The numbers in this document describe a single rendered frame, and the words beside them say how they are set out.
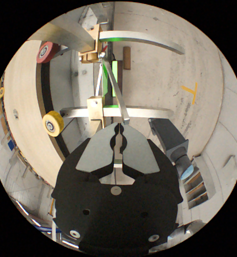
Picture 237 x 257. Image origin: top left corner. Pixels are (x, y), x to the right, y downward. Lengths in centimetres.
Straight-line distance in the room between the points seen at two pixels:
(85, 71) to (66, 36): 37
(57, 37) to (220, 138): 278
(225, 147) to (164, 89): 217
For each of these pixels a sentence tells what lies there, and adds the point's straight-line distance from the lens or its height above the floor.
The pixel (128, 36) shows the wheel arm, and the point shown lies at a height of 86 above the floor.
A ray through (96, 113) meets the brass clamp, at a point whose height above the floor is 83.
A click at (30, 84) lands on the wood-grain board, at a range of 35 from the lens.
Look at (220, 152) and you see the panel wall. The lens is 272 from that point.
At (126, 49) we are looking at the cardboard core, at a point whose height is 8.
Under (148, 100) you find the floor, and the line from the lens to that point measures 117.
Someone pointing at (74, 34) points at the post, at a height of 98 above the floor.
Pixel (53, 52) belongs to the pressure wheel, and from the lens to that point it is 30.
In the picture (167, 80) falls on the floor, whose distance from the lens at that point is 123.
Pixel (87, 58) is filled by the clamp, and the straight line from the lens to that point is 24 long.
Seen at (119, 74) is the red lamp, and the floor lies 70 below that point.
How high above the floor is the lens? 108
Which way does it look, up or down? 57 degrees down
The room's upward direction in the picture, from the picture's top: 177 degrees counter-clockwise
